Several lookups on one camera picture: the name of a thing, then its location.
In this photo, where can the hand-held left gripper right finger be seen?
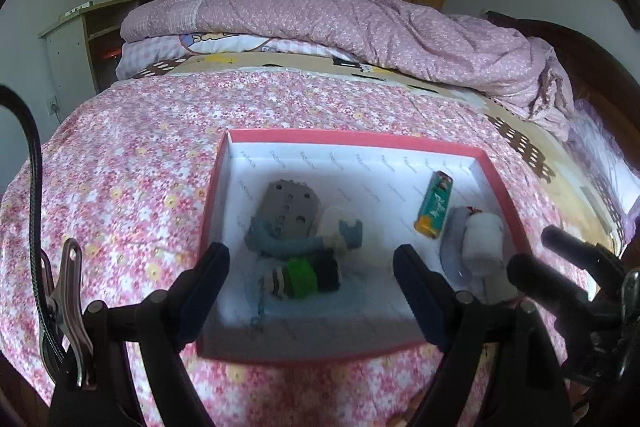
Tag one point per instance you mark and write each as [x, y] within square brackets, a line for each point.
[425, 307]

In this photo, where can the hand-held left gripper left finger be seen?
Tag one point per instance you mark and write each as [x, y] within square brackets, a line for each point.
[200, 302]

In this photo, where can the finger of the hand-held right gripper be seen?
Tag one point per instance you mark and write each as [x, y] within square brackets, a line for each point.
[560, 239]
[530, 274]

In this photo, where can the white plastic bottle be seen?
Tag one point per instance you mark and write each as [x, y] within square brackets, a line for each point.
[482, 242]

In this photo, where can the blue-grey plastic tool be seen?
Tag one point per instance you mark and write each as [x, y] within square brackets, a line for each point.
[280, 247]

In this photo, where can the green striped toy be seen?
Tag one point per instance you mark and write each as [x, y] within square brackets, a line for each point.
[300, 279]

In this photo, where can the grey perforated metal plate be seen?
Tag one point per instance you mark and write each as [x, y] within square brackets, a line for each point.
[287, 207]

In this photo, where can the red cardboard box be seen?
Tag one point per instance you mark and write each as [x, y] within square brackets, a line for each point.
[375, 167]

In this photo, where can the yellow printed bedsheet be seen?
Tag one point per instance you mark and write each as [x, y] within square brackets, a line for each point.
[575, 177]

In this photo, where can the purple frilled pillow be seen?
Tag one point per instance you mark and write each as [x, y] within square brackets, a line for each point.
[600, 142]

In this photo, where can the silver metal spring clip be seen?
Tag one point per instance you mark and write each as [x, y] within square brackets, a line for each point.
[67, 287]

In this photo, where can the pink floral bedsheet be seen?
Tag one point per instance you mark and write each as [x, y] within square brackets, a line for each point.
[150, 132]

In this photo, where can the dark wooden headboard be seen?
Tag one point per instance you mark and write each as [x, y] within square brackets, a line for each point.
[600, 57]

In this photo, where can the white cartoon printed quilt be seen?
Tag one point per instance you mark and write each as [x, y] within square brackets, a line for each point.
[150, 52]

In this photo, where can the pink floral quilt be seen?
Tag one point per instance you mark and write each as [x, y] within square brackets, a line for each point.
[350, 17]

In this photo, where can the white wall socket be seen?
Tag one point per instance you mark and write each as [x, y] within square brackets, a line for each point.
[53, 107]

